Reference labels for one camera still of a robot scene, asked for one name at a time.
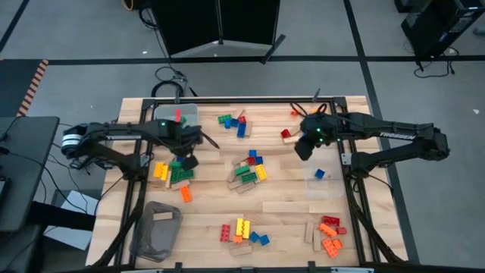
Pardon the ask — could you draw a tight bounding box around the black mat with striped edge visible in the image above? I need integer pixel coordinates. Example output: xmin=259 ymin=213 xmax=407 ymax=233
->
xmin=0 ymin=58 xmax=50 ymax=118

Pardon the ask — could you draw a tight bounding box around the black equipment case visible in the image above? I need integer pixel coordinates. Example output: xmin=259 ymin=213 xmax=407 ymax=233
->
xmin=400 ymin=0 xmax=485 ymax=60

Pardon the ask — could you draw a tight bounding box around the black coiled floor cable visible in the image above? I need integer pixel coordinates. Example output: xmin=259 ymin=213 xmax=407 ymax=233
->
xmin=150 ymin=66 xmax=199 ymax=99

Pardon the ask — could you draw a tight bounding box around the white plastic bin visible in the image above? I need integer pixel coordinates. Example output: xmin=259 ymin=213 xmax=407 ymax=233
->
xmin=153 ymin=103 xmax=200 ymax=128

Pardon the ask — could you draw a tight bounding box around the black side cart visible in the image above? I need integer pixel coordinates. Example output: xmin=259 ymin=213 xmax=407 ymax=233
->
xmin=0 ymin=115 xmax=61 ymax=233

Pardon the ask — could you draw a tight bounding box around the dark grey plastic bin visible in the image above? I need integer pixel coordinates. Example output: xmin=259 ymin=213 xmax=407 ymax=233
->
xmin=128 ymin=200 xmax=183 ymax=263

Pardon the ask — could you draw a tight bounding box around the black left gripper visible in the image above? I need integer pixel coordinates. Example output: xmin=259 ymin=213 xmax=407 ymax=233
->
xmin=157 ymin=120 xmax=205 ymax=171

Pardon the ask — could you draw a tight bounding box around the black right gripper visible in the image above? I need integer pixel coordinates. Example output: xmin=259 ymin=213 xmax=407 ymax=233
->
xmin=294 ymin=113 xmax=342 ymax=162

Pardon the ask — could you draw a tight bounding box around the white sheet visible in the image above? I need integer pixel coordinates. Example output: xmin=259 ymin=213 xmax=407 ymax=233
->
xmin=42 ymin=189 xmax=102 ymax=252

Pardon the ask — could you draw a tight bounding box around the clear plastic bin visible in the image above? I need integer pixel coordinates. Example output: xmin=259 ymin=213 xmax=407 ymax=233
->
xmin=304 ymin=149 xmax=345 ymax=201

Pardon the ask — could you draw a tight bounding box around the black folding partition screen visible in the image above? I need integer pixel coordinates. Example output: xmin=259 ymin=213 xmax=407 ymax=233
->
xmin=150 ymin=0 xmax=287 ymax=65

